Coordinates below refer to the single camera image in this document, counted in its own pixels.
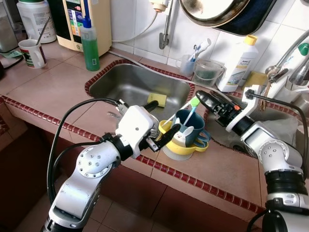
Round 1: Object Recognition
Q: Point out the metal wall spout pipe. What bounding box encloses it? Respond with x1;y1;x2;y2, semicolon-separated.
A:
159;7;173;50

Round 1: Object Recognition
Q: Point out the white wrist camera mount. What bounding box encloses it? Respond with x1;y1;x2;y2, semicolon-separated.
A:
116;105;160;145
227;87;264;133

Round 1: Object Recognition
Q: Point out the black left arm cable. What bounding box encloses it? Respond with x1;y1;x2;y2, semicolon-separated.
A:
46;98;121;203

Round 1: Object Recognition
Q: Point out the dark blue hanging pan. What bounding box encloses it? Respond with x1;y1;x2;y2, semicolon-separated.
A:
220;0;278;37

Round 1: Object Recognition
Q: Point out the green white toothbrush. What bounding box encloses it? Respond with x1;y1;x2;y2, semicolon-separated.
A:
183;97;199;126

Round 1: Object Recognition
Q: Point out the white bottle yellow cap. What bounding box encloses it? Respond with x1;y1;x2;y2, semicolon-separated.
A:
216;35;259;92

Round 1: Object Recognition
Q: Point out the white jar green lid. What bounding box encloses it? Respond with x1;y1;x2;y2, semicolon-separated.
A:
17;0;57;44

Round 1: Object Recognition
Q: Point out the white printed mug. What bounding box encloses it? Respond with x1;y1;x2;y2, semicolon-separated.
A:
18;39;47;69

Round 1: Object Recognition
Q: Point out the clear plastic bag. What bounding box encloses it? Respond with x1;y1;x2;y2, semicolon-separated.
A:
273;118;302;148

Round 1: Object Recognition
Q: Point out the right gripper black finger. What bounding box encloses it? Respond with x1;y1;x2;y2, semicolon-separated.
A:
196;90;219;108

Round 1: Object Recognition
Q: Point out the hanging metal wok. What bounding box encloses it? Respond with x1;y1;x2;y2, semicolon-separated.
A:
179;0;252;28

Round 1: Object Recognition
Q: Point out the clear toothbrush cup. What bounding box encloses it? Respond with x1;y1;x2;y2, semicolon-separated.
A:
181;54;198;77

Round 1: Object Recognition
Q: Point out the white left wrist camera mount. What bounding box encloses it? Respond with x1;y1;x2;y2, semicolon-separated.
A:
116;105;160;145

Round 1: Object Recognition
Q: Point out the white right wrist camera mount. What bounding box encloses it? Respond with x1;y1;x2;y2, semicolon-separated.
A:
227;87;264;133

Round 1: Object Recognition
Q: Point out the chrome gooseneck faucet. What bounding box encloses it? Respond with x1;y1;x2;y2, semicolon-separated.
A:
265;30;309;112

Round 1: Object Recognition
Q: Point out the beige water filter machine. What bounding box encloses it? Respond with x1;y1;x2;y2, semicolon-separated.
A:
48;0;112;53

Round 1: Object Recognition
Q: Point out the small steel cup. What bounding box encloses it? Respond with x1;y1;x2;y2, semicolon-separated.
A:
292;89;309;114

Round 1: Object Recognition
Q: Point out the green banknote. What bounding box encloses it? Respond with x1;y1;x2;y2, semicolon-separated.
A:
0;48;22;58

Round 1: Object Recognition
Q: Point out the dark stirring spoon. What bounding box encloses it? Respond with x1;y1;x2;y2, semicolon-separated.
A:
36;18;50;46

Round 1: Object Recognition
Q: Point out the white wall tap valve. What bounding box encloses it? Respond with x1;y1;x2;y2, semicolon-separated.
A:
149;0;169;13

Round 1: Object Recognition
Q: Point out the steel sink basin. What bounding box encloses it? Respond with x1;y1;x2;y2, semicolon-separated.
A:
86;60;194;121
205;89;309;160

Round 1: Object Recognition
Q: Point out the mustard yellow sponge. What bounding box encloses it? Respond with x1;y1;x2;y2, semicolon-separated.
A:
244;72;268;88

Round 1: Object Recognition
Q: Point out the white blue toothbrush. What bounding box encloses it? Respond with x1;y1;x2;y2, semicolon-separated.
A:
191;39;212;62

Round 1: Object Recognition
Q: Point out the yellow two-handled cup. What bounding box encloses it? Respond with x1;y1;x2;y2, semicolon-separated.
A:
158;120;211;156

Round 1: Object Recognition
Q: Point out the grey translucent container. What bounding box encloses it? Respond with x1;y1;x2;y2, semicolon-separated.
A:
0;5;19;53

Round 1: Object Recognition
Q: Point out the clear plastic jug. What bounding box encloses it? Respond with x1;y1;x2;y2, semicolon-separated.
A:
194;59;226;87

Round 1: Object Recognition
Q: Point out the white bottle green cap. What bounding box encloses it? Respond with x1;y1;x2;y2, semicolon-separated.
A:
268;43;309;100

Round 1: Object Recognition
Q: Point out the white filter hose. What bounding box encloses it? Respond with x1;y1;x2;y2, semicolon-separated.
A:
111;9;161;44

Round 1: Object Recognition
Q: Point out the white plastic cup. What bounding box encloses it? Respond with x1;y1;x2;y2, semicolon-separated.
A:
162;145;194;161

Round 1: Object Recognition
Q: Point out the green dish soap bottle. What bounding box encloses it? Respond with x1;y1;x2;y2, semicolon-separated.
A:
80;14;101;72

